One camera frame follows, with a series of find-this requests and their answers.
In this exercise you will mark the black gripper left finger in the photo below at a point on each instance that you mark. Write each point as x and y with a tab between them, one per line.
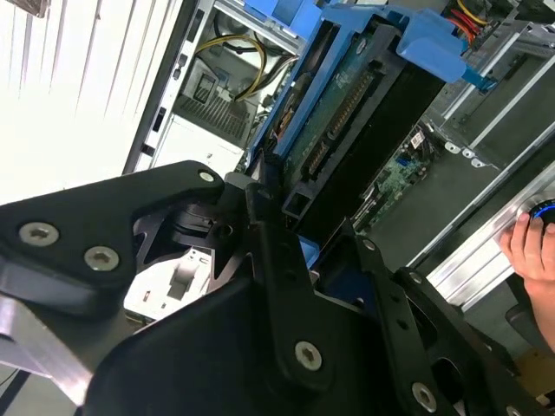
65	260

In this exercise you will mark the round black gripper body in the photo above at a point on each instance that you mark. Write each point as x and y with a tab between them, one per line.
195	368

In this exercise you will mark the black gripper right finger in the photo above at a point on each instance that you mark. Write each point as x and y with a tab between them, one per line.
433	338

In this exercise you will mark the person's hand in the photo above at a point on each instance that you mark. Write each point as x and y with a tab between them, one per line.
535	255

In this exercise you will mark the hard disk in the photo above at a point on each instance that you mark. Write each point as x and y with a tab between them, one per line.
338	108

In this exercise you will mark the round black blue-ringed tool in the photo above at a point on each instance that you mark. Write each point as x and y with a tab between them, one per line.
548	204

